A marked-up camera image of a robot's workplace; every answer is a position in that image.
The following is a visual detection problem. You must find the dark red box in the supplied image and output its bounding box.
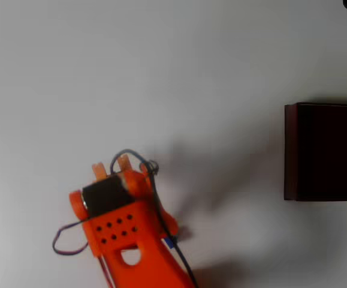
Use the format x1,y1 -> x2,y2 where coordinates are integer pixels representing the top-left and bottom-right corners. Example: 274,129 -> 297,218
283,101 -> 347,202

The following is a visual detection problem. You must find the long dark cable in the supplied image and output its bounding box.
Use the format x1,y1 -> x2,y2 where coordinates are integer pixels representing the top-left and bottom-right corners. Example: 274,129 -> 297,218
110,148 -> 200,288

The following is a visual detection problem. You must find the thin red blue cable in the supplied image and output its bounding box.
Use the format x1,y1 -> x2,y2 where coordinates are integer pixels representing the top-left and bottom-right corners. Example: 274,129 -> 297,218
52,220 -> 90,256

